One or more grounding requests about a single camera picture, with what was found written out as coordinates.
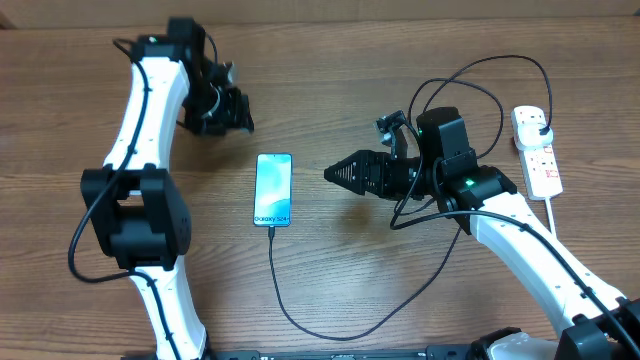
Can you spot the white charger plug adapter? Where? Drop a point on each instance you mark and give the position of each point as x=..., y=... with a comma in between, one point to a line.
x=529, y=137

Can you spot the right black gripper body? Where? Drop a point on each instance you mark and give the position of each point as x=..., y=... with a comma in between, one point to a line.
x=402, y=175

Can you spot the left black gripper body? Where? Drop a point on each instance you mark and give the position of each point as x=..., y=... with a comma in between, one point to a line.
x=207, y=108

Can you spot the blue Galaxy smartphone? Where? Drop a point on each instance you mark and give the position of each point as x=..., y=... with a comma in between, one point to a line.
x=273, y=190

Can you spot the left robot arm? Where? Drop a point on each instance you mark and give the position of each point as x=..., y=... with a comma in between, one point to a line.
x=134, y=206

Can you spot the white power strip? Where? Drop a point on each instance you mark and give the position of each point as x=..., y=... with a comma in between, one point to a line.
x=539, y=166

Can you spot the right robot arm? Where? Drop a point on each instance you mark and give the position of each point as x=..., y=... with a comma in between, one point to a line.
x=592, y=319

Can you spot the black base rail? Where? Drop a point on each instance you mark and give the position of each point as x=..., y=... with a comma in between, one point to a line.
x=431, y=352

